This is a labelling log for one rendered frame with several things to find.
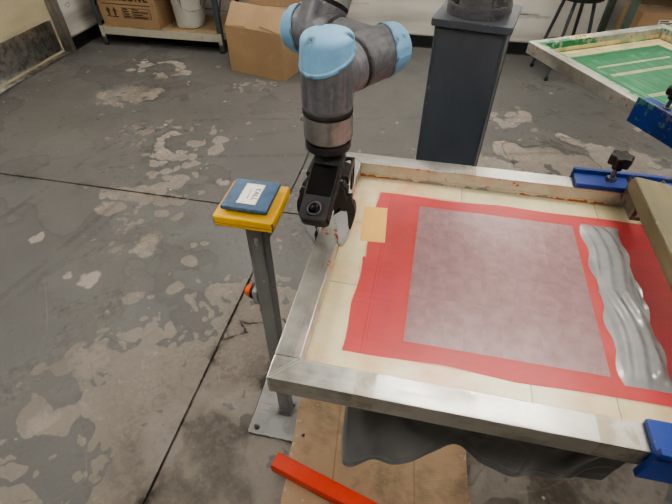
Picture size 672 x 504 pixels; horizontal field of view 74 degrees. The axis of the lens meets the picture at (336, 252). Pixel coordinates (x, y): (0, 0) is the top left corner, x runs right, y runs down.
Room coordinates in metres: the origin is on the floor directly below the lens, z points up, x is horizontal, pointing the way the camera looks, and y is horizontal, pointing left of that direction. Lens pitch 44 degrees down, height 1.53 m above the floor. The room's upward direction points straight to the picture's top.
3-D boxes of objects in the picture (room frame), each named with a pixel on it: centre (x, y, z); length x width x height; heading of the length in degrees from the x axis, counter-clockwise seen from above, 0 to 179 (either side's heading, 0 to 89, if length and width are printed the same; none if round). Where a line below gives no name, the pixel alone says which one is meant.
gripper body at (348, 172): (0.62, 0.01, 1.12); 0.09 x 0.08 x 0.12; 168
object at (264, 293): (0.75, 0.18, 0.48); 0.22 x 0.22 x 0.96; 78
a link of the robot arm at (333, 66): (0.62, 0.01, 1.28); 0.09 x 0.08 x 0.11; 136
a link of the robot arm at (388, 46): (0.70, -0.05, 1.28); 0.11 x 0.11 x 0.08; 46
